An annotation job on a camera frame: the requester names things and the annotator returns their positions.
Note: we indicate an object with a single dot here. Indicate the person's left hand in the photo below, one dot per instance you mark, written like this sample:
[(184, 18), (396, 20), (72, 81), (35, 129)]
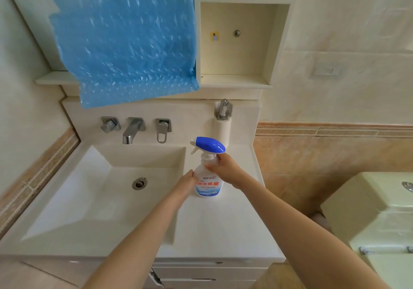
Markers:
[(184, 185)]

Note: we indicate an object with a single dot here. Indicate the person's right hand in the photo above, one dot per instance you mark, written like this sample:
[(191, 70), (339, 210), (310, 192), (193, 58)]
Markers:
[(230, 171)]

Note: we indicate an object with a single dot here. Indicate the person's left fingers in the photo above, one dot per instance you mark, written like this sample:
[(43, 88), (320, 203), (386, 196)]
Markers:
[(190, 177)]

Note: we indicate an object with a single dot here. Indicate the person's right fingers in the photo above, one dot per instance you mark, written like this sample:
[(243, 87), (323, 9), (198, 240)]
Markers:
[(219, 164)]

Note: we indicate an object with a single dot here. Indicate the white spray bottle blue nozzle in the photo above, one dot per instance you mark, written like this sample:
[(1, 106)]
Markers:
[(206, 185)]

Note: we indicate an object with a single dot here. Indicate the person's right forearm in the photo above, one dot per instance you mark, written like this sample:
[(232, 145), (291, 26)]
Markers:
[(300, 234)]

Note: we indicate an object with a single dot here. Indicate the person's left forearm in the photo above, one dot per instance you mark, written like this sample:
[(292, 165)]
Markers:
[(138, 237)]

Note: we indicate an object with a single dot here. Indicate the white soap dispenser chrome pump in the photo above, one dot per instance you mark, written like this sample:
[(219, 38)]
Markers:
[(222, 127)]

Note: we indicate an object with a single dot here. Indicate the chrome sink drain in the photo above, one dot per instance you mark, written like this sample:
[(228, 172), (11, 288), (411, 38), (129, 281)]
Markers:
[(140, 183)]

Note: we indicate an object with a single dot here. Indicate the chrome faucet spout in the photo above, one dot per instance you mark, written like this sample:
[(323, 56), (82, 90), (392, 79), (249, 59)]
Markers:
[(131, 130)]

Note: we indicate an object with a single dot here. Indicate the white sink basin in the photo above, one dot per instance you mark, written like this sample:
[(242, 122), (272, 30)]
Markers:
[(96, 198)]

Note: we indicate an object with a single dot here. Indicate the cream vanity cabinet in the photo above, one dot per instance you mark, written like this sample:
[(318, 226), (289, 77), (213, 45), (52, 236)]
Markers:
[(209, 274)]

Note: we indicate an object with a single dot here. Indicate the blue plastic sheet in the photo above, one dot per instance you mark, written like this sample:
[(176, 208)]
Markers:
[(125, 40)]

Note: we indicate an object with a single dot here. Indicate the pale green toilet tank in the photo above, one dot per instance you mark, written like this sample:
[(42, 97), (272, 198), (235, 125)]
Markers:
[(371, 211)]

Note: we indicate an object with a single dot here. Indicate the chrome toilet lid hinge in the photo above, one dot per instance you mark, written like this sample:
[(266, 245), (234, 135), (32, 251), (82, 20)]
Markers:
[(366, 251)]

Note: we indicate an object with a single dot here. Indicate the chrome toilet flush button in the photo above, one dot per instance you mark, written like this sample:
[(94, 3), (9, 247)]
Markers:
[(408, 186)]

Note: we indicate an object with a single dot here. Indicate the pale green toilet lid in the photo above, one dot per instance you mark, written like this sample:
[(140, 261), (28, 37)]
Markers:
[(390, 271)]

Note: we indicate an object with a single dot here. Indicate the cream wall shelf cabinet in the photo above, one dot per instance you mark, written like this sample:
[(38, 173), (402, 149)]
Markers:
[(238, 40)]

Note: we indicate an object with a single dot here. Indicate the white wall switch plate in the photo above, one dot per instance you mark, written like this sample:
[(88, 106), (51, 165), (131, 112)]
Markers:
[(325, 71)]

